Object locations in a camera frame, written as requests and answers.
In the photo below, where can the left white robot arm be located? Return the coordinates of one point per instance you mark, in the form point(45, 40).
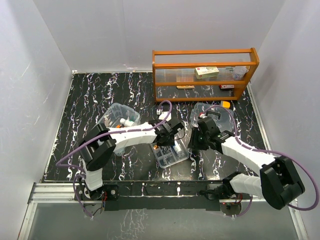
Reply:
point(102, 142)

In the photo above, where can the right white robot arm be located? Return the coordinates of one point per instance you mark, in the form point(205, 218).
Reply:
point(276, 180)

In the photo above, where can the clear plastic tray insert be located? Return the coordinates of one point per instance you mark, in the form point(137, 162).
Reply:
point(166, 156)

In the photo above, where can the yellow grey small device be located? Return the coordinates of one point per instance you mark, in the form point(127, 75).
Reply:
point(225, 104)

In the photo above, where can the flat wooden piece under shelf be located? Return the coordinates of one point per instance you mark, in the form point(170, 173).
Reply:
point(185, 87)

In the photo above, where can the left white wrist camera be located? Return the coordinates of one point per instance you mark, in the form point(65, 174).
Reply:
point(163, 115)

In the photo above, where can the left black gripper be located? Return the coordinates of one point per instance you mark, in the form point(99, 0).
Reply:
point(169, 143)

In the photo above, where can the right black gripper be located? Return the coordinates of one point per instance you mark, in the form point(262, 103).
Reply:
point(194, 144)

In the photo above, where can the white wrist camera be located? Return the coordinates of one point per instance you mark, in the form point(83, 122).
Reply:
point(163, 115)
point(202, 115)

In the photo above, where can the clear plastic medicine kit box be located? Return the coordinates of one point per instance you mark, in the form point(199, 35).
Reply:
point(111, 118)

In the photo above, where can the clear kit lid black handle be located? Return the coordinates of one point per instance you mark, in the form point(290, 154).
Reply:
point(221, 115)

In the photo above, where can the red white box under shelf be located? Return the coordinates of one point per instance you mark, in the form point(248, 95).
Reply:
point(225, 87)

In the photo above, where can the white blue cylinder bottle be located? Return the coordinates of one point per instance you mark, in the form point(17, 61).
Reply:
point(178, 150)

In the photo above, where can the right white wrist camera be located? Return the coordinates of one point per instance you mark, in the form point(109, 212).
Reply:
point(202, 115)

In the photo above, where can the beige medicine box on shelf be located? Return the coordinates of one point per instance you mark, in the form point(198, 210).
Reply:
point(205, 72)

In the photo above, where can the orange wooden shelf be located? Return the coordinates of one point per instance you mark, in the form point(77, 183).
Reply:
point(176, 67)

